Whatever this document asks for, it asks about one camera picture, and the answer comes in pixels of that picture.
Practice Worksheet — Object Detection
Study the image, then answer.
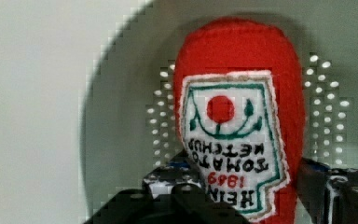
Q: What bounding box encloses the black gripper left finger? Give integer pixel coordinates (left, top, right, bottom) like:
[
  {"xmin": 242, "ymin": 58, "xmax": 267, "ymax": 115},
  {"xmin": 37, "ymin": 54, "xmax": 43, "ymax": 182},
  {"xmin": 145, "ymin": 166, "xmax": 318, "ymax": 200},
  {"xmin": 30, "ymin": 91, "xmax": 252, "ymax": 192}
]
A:
[{"xmin": 142, "ymin": 151, "xmax": 204, "ymax": 199}]

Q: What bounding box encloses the green oval strainer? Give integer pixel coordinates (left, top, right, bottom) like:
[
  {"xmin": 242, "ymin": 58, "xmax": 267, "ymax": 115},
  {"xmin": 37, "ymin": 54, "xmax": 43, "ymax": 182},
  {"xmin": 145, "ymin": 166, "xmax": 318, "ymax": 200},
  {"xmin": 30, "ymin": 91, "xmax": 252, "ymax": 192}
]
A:
[{"xmin": 80, "ymin": 0, "xmax": 358, "ymax": 218}]

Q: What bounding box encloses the red plush ketchup bottle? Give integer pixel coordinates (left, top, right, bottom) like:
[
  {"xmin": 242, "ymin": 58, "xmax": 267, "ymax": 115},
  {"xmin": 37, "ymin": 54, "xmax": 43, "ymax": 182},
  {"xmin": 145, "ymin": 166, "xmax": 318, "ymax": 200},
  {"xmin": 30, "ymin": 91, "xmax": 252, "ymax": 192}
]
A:
[{"xmin": 173, "ymin": 18, "xmax": 305, "ymax": 224}]

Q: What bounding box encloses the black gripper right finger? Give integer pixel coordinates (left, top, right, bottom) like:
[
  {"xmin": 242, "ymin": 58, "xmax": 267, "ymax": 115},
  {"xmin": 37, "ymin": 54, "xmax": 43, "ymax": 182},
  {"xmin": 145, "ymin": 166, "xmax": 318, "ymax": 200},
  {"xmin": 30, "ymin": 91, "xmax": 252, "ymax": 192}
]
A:
[{"xmin": 296, "ymin": 158, "xmax": 358, "ymax": 224}]

